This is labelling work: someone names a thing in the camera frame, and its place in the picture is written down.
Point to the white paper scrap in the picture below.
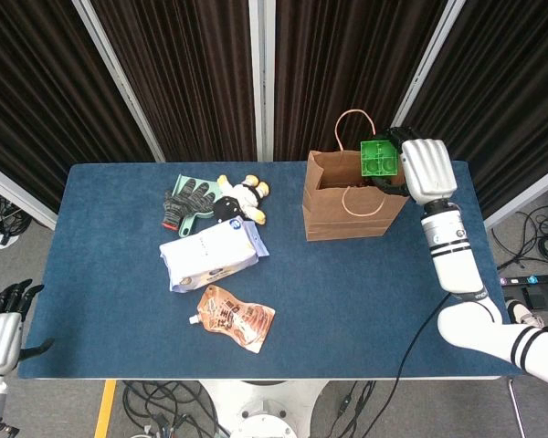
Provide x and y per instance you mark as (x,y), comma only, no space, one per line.
(7,241)

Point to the white metal frame post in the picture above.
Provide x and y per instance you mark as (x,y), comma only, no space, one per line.
(420,77)
(119,77)
(261,77)
(525,198)
(18,195)

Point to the black foot pedal box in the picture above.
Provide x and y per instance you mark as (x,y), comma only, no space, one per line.
(545,297)

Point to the dark brown pleated curtain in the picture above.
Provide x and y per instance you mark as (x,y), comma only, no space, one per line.
(36,91)
(338,59)
(507,91)
(187,77)

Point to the white sneaker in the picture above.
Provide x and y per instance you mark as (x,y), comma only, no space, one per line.
(525,314)

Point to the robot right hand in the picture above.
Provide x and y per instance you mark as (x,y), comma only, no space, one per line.
(429,171)

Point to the mint green dustpan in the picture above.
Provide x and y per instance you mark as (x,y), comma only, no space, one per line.
(188,224)

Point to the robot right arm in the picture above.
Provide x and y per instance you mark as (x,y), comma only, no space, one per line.
(456,264)

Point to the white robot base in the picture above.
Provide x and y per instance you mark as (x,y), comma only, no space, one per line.
(265,406)

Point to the orange peanut butter pouch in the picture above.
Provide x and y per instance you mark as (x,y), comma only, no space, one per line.
(237,319)

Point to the grey knit glove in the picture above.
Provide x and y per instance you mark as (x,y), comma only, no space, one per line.
(185,198)

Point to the blue table cloth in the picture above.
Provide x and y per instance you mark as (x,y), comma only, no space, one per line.
(119,319)

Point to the brown paper bag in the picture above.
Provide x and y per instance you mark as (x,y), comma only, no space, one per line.
(347,219)

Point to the white tissue pack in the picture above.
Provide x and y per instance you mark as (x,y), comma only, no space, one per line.
(205,255)

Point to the yellow floor tape strip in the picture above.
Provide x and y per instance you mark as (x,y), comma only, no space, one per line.
(105,410)

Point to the white black plush toy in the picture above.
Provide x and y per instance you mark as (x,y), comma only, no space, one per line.
(244,198)

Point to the green toy block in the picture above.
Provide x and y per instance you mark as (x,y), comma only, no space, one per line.
(379,159)

